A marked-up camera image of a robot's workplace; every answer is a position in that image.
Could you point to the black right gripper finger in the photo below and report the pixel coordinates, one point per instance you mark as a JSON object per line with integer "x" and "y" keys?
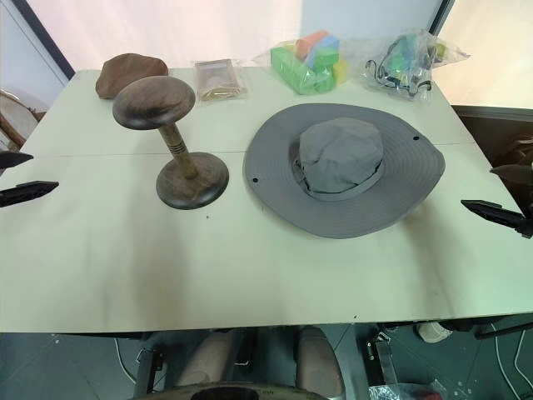
{"x": 499, "y": 211}
{"x": 518, "y": 177}

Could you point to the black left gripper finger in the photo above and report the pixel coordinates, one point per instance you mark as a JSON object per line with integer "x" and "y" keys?
{"x": 12, "y": 159}
{"x": 25, "y": 191}

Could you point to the dark wooden hat stand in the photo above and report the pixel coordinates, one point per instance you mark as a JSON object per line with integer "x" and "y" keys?
{"x": 155, "y": 102}

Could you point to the grey wide-brim sun hat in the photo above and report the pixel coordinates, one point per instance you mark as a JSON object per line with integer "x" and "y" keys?
{"x": 341, "y": 150}

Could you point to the white round container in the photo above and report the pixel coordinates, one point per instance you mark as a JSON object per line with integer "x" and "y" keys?
{"x": 435, "y": 331}

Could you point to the brown flat cap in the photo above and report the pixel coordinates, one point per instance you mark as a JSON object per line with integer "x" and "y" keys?
{"x": 125, "y": 71}

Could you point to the crumpled clear plastic bag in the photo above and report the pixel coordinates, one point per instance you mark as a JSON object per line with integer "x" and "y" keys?
{"x": 408, "y": 391}

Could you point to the beige rounded pad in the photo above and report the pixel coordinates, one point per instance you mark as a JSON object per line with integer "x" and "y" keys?
{"x": 318, "y": 358}
{"x": 206, "y": 358}

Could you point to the clear bag of foam blocks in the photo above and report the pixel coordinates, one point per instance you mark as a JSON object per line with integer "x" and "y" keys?
{"x": 300, "y": 66}

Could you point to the metal table leg bracket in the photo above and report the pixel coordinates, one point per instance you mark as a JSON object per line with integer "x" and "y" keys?
{"x": 152, "y": 371}
{"x": 381, "y": 358}

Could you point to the clear bag with wooden frame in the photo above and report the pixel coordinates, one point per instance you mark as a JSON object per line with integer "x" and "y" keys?
{"x": 218, "y": 81}

